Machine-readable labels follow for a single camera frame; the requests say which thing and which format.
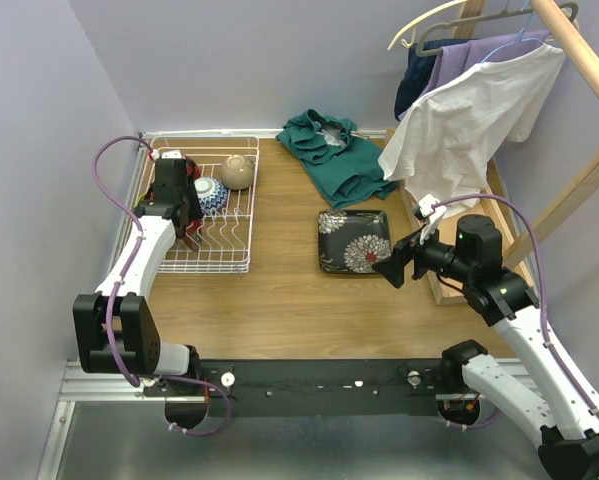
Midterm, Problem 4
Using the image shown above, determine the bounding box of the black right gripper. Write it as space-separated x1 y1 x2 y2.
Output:
371 216 475 287

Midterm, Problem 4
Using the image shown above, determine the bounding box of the red floral round plate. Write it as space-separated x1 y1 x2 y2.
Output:
182 218 203 252

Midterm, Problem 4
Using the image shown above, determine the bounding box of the black square floral plate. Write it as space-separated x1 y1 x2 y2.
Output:
318 210 392 275

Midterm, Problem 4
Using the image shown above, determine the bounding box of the orange round plate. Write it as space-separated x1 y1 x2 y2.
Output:
134 192 152 209

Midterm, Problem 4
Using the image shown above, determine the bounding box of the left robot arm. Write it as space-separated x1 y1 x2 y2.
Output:
73 154 201 395

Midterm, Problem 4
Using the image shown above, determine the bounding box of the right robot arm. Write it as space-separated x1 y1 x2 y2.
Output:
373 215 599 479

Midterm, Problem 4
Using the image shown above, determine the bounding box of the red bowl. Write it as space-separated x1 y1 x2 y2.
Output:
185 157 202 182

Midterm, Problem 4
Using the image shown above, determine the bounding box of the blue white patterned bowl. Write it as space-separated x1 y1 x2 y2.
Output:
194 177 228 216

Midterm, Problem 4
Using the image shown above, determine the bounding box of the beige ceramic bowl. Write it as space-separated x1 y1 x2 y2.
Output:
220 154 255 190

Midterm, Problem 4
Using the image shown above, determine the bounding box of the green hooded garment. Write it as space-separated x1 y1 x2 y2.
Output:
276 109 397 209

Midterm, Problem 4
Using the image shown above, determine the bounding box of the white t-shirt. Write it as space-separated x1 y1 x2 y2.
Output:
378 44 565 216

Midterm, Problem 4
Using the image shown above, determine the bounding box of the navy blue garment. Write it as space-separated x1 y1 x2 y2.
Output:
394 39 470 120

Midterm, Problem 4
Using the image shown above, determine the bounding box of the purple shirt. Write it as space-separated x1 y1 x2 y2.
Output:
401 31 564 140

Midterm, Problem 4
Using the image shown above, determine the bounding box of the grey clothes hanger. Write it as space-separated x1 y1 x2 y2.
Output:
416 1 579 57

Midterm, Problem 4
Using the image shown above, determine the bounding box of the cream clothes hanger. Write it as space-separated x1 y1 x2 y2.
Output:
386 0 467 51

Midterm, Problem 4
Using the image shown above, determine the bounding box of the light blue clothes hanger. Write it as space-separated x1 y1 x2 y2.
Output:
481 11 535 64

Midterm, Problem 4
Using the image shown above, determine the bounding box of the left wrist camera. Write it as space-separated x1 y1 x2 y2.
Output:
151 149 186 161

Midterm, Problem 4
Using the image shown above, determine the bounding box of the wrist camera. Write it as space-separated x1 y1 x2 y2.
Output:
151 149 186 161
413 194 447 245

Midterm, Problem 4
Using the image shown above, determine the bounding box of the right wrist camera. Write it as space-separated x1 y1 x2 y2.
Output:
413 194 447 245

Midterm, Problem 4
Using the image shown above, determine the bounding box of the white wire dish rack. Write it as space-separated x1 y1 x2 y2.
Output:
148 132 260 274

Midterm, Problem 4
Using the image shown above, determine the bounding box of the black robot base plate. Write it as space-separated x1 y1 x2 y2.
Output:
143 358 484 424

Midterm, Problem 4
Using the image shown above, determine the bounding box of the aluminium table rail frame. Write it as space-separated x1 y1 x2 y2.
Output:
36 128 580 480

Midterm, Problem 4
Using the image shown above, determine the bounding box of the wooden clothes rack frame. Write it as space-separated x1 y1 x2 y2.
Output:
384 0 599 307

